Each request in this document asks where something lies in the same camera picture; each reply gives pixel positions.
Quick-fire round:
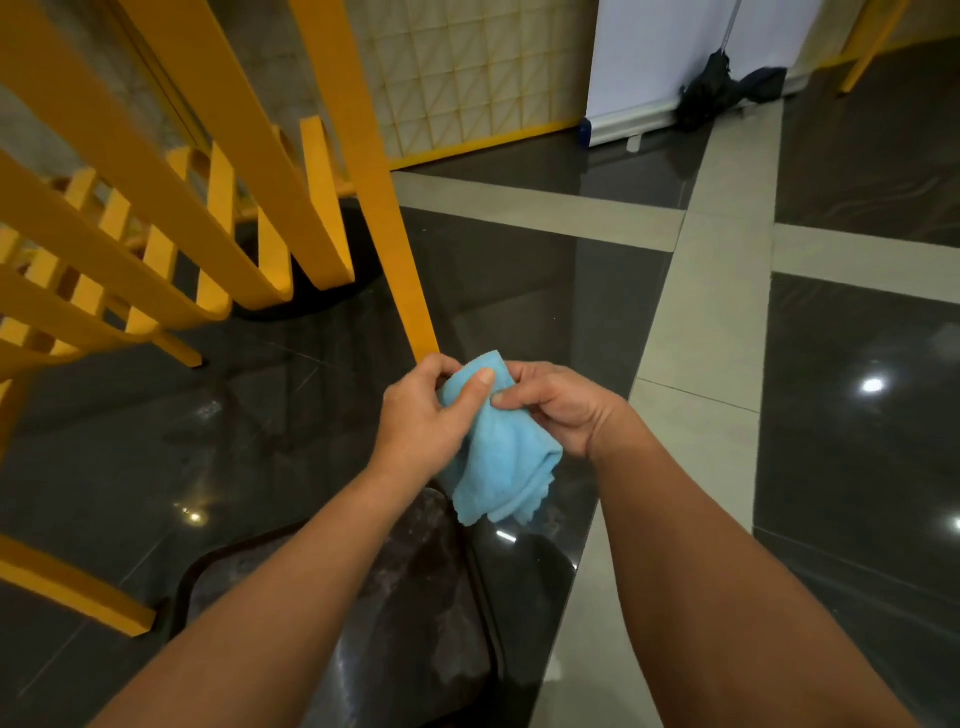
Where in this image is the person's right hand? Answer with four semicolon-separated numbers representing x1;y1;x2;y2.
491;361;633;461

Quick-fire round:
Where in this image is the person's left hand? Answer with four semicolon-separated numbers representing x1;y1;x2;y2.
369;353;497;492

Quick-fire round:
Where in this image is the person's left forearm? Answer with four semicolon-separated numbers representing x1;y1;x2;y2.
88;462;456;728

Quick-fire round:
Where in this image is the yellow wooden post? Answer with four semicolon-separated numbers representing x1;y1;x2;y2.
817;0;960;96

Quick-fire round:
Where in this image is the cream lattice partition panel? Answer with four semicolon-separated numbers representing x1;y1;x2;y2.
343;0;601;171

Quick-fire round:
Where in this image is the yellow wooden railing frame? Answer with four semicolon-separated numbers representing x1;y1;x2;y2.
0;0;442;639

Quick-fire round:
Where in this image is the white roll-up banner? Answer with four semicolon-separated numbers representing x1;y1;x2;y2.
577;0;825;149

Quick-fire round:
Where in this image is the light blue cleaning cloth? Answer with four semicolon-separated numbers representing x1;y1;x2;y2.
435;349;564;528

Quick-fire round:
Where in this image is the person's right forearm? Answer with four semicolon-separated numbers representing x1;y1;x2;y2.
588;405;921;728

